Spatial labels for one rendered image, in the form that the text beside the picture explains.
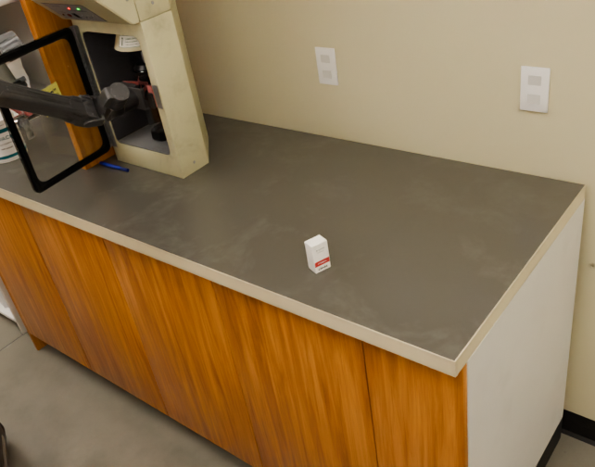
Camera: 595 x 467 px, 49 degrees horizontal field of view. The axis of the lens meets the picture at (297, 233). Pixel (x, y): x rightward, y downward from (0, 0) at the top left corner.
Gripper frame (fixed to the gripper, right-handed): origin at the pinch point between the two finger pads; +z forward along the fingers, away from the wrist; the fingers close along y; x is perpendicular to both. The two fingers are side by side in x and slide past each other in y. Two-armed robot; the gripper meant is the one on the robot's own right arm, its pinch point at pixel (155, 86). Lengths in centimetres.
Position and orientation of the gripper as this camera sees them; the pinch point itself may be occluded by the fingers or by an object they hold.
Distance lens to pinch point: 209.7
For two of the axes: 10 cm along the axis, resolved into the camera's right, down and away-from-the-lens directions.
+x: 1.6, 8.2, 5.5
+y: -7.7, -2.4, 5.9
